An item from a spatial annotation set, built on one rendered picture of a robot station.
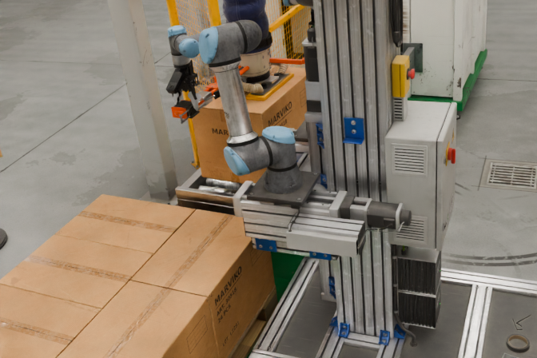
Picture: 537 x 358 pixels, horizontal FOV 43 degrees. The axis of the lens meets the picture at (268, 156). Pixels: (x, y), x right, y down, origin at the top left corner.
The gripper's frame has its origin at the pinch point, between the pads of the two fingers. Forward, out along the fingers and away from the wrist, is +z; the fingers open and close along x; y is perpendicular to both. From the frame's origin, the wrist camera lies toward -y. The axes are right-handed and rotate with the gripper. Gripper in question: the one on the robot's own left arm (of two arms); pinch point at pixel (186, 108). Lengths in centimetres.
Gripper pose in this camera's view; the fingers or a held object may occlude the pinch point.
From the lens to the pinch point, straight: 293.6
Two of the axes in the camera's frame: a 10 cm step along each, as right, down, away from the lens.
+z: 0.9, 8.8, 4.6
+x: -8.9, -1.3, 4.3
